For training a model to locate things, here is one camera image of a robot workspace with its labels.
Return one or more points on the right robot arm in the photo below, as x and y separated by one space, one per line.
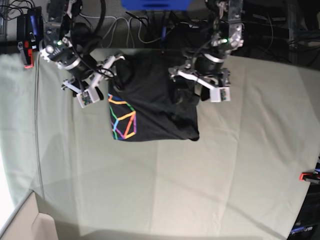
69 45

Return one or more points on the beige cardboard box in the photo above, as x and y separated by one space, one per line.
28 223

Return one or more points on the right black orange clamp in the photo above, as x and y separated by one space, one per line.
312 177

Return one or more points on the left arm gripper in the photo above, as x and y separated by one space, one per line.
212 80

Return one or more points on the black t-shirt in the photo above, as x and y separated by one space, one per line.
145 104

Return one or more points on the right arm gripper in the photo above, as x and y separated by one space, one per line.
86 79

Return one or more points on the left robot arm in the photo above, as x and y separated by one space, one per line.
223 30

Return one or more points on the light green table cloth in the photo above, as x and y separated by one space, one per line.
239 181

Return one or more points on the left black orange clamp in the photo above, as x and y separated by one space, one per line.
29 33

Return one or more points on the black orange clamp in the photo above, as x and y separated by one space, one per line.
29 33
312 177

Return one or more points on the blue plastic box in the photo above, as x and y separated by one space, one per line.
157 5

